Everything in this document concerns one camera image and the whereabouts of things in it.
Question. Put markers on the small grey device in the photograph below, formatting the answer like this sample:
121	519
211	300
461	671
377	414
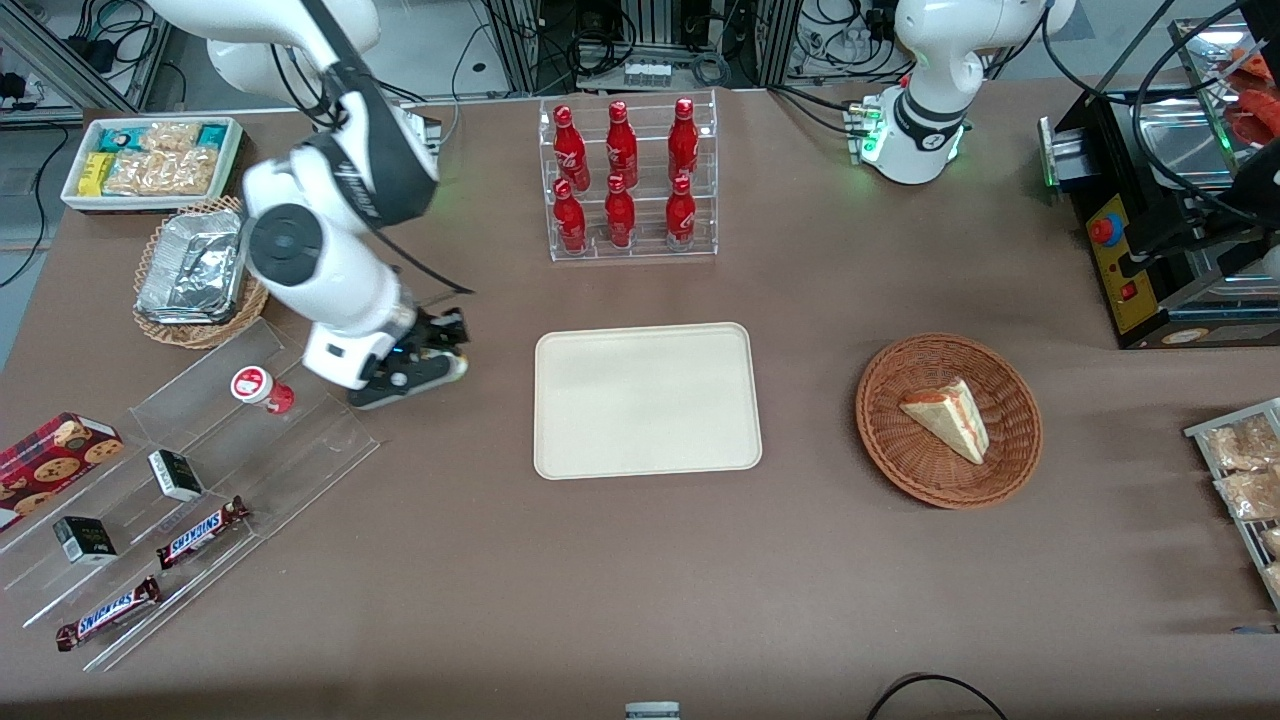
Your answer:
652	712

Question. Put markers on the teal snack pack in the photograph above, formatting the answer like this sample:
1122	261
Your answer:
120	138
213	135

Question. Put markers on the brown wicker basket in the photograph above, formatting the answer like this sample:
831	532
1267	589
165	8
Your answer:
900	470

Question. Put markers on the small black box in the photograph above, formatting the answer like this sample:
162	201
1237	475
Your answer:
85	540
177	476

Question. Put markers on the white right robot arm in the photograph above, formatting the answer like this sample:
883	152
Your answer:
320	270

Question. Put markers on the clear acrylic stepped display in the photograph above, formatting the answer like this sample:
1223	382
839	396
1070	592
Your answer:
300	450

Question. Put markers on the red gum canister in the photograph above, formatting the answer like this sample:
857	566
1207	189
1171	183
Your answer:
255	386

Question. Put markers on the red cola bottle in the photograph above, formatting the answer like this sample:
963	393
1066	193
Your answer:
621	142
683	138
680	215
620	215
569	145
570	218

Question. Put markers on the snickers bar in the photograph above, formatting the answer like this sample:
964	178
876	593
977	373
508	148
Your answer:
108	613
203	532

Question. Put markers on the light wicker basket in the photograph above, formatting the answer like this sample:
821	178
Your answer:
200	335

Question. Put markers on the yellow snack bar pack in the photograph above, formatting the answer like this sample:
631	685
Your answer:
95	173

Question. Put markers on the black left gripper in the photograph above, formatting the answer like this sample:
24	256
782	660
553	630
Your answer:
1247	195

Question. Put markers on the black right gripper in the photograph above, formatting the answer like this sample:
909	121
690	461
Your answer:
431	332

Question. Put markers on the wrapped sandwich wedge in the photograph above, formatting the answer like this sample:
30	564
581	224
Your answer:
950	418

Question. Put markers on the white power strip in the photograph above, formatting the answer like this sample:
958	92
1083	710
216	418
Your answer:
647	74

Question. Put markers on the white snack bin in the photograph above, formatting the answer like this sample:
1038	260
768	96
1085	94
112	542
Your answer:
75	200

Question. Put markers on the large rice cracker bag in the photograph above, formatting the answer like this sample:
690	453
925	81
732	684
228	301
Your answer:
165	173

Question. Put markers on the red cookie box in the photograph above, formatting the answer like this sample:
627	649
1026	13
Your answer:
50	460

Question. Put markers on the small rice cracker bag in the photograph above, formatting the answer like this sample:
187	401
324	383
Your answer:
170	136

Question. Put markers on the tray of bagged crackers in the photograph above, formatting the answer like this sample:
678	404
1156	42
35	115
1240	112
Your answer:
1200	432

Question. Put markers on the beige plastic tray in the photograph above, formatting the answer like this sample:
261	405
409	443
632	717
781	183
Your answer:
650	400

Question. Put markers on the foil tray stack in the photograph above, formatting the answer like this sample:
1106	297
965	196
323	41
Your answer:
195	265

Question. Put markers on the clear bag of rice snacks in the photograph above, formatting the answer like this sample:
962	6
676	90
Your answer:
1273	541
1240	447
1275	578
1252	494

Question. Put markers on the clear acrylic bottle rack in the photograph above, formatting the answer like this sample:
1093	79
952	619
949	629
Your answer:
640	252

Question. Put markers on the aluminium frame rail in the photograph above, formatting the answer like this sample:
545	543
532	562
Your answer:
60	62

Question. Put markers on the blue tape strip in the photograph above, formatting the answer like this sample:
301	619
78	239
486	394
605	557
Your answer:
1256	630

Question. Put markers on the black toaster machine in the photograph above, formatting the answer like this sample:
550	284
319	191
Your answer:
1120	260

